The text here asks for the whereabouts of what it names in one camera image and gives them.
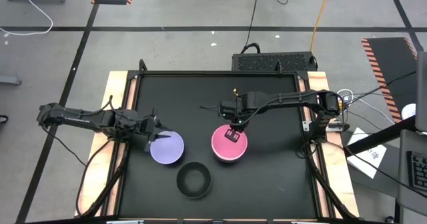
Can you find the purple bowl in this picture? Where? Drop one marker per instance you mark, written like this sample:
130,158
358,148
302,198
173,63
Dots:
166,150

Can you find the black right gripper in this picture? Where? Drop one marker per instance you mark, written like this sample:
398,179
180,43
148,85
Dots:
233,112

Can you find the white paper sheet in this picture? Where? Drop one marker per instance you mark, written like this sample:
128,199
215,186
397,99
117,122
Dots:
367,165

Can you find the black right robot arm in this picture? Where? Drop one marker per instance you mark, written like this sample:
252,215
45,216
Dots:
287,97

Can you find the black bowl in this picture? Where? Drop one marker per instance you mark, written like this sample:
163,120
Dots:
193,180

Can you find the grey desk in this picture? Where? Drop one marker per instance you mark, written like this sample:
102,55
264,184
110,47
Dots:
413,140

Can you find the plywood table board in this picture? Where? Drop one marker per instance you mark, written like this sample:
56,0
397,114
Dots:
116,80
317,80

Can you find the black desk leg bar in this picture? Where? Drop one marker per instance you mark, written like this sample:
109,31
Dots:
377,138

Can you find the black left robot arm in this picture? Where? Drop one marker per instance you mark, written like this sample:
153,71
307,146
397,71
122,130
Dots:
76,119

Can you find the white cup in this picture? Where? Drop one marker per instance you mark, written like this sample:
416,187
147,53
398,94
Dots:
409,111

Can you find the black perforated computer case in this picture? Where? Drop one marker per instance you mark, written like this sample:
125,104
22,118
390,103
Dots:
273,62

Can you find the yellow plug connector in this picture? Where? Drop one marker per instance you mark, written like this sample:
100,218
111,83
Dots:
341,104

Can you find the pink bowl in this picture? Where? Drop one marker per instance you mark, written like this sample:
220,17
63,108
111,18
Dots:
220,147

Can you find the black keyboard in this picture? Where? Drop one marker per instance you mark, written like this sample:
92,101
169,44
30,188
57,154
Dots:
418,170

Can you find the black table frame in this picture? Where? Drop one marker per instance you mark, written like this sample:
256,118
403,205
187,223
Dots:
217,73

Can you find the grey monitor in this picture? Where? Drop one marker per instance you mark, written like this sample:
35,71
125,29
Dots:
422,90

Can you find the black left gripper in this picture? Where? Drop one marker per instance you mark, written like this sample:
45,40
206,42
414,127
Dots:
141,127

